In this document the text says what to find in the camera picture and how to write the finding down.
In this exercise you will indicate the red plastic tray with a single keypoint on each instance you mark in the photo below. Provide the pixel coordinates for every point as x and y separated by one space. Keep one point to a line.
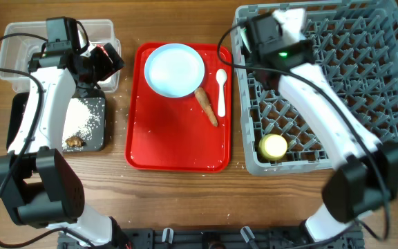
174 134

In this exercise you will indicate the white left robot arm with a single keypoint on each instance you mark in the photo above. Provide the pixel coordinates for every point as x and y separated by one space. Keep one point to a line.
37 186

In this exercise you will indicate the white plastic spoon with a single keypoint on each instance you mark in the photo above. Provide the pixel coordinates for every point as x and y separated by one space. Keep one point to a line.
221 78

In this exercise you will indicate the clear plastic bin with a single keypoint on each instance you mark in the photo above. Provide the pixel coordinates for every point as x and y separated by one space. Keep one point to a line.
16 51

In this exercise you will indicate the light blue plate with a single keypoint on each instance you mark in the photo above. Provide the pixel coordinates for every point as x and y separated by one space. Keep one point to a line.
174 70

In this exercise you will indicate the yellow plastic cup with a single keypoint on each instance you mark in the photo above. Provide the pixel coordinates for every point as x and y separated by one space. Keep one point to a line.
273 147

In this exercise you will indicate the brown carrot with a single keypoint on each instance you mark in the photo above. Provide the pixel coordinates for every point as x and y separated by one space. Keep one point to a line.
203 101

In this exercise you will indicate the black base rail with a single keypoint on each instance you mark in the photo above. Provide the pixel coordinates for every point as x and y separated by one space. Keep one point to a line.
286 237

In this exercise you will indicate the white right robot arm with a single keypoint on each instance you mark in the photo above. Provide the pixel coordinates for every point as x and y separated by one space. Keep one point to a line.
365 174

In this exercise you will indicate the black waste bin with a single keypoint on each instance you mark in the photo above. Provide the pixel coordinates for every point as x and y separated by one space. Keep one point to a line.
18 107

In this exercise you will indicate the grey dishwasher rack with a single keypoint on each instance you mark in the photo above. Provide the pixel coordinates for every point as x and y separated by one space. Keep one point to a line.
356 45

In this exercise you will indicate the brown food scrap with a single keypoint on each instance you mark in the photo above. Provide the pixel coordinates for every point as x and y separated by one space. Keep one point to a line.
74 141

